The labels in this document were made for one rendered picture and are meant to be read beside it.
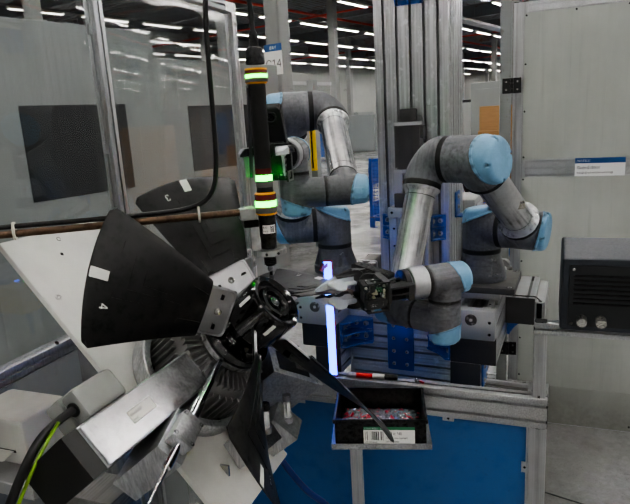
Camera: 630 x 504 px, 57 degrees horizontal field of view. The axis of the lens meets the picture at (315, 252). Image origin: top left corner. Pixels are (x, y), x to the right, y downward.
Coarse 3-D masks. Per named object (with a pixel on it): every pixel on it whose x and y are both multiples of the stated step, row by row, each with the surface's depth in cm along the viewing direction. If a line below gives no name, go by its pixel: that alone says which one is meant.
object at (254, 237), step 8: (240, 208) 118; (240, 216) 116; (248, 216) 116; (248, 224) 116; (256, 224) 116; (256, 232) 117; (256, 240) 118; (256, 248) 118; (280, 248) 119; (256, 256) 118; (264, 256) 117; (272, 256) 117
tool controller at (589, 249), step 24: (576, 240) 134; (600, 240) 132; (624, 240) 131; (576, 264) 128; (600, 264) 126; (624, 264) 124; (576, 288) 130; (600, 288) 128; (624, 288) 126; (576, 312) 133; (600, 312) 131; (624, 312) 129
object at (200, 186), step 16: (160, 192) 123; (176, 192) 124; (192, 192) 125; (208, 192) 126; (224, 192) 127; (144, 208) 120; (160, 208) 121; (208, 208) 123; (224, 208) 124; (160, 224) 120; (176, 224) 120; (192, 224) 121; (208, 224) 121; (224, 224) 122; (240, 224) 123; (176, 240) 119; (192, 240) 119; (208, 240) 120; (224, 240) 120; (240, 240) 121; (192, 256) 118; (208, 256) 118; (224, 256) 119; (240, 256) 119; (208, 272) 117
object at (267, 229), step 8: (256, 32) 111; (256, 40) 111; (248, 48) 110; (256, 48) 110; (248, 56) 110; (256, 56) 110; (248, 64) 113; (256, 64) 114; (264, 216) 117; (272, 216) 118; (264, 224) 117; (272, 224) 118; (264, 232) 118; (272, 232) 118; (264, 240) 118; (272, 240) 118; (264, 248) 119; (272, 248) 119; (272, 264) 120
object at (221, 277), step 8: (232, 264) 118; (240, 264) 119; (216, 272) 118; (224, 272) 118; (232, 272) 118; (240, 272) 118; (248, 272) 118; (216, 280) 117; (224, 280) 117; (240, 280) 117; (248, 280) 117; (232, 288) 117; (240, 288) 117
